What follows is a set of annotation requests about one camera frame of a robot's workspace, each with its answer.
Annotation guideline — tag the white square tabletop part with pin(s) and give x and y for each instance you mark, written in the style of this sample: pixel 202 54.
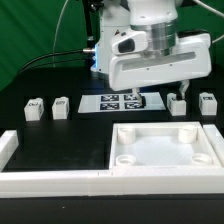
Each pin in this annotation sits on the white square tabletop part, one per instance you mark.
pixel 166 144

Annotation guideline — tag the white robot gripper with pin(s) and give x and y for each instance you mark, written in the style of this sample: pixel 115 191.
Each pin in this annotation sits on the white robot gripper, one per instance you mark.
pixel 135 63

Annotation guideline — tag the white sheet with markers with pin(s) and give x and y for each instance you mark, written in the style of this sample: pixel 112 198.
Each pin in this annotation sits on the white sheet with markers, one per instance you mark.
pixel 119 102

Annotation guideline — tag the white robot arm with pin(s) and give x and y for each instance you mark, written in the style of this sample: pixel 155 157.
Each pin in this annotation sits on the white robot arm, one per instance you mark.
pixel 158 18

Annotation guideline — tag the black vertical pole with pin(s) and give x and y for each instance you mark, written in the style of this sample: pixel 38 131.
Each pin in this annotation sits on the black vertical pole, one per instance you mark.
pixel 90 38

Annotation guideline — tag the white U-shaped fence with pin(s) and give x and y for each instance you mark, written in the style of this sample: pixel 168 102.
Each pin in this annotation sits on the white U-shaped fence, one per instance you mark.
pixel 119 181

